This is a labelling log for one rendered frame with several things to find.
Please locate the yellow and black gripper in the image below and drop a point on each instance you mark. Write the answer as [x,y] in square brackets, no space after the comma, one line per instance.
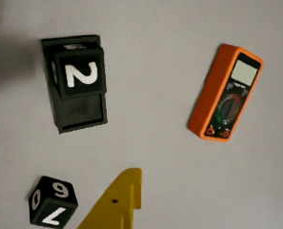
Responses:
[114,209]

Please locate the orange digital multimeter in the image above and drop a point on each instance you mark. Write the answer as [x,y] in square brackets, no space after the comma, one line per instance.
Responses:
[225,94]

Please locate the black cube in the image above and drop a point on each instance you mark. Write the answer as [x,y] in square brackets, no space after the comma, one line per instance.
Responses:
[52,203]
[78,70]

